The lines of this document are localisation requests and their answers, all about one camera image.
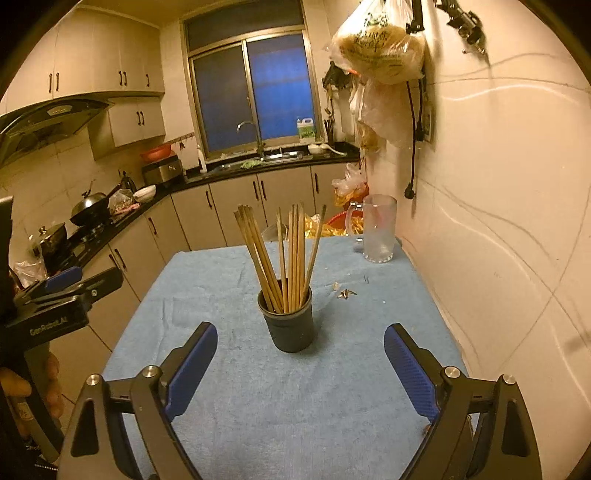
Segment red plastic basin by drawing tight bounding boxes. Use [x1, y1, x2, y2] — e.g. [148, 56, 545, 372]
[328, 211, 363, 236]

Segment green detergent bottle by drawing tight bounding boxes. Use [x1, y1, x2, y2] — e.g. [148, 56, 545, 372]
[297, 117, 317, 144]

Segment plastic bag of noodles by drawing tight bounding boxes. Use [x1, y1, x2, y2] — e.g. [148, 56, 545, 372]
[328, 0, 426, 85]

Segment black power cable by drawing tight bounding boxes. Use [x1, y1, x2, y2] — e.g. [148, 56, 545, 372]
[403, 80, 429, 201]

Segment steel pot with lid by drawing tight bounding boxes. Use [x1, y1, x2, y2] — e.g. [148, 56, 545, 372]
[31, 222, 70, 274]

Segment kitchen cabinets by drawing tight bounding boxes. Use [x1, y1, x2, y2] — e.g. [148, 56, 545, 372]
[0, 4, 167, 160]
[50, 160, 346, 403]

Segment person's left hand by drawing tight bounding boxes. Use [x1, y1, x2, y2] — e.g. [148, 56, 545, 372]
[1, 353, 64, 419]

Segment clear glass mug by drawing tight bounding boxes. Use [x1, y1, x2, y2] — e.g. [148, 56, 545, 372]
[345, 194, 398, 264]

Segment white bowl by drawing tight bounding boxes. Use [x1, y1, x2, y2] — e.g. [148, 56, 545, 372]
[133, 185, 156, 204]

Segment blue towel mat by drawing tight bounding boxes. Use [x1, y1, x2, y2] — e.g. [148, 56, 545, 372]
[104, 237, 462, 479]

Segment lower kitchen cabinets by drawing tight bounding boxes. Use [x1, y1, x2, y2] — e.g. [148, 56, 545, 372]
[50, 160, 346, 403]

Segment black wok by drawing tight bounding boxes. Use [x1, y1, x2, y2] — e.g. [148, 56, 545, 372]
[70, 181, 121, 227]

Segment yellow plastic bag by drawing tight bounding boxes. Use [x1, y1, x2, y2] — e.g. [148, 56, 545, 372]
[304, 214, 338, 239]

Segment sink faucet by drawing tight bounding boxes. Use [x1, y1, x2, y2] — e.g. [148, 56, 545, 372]
[236, 120, 266, 160]

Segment range hood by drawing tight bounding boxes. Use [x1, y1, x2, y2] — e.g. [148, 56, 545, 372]
[1, 96, 111, 167]

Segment black utensil holder cup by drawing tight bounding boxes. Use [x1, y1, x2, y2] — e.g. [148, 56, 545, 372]
[257, 288, 315, 353]

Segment steel box with red bowl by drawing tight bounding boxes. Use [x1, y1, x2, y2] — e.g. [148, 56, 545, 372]
[140, 143, 184, 185]

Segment kitchen window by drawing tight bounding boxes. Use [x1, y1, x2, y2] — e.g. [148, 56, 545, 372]
[187, 25, 322, 161]

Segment small metal debris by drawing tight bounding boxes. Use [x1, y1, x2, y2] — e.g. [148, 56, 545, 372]
[332, 282, 358, 299]

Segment upper kitchen cabinets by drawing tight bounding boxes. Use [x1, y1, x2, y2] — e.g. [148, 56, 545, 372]
[0, 4, 167, 160]

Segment wooden chopstick bundle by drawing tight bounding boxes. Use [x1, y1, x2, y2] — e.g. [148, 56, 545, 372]
[287, 206, 294, 313]
[290, 204, 298, 312]
[276, 208, 288, 314]
[242, 206, 283, 313]

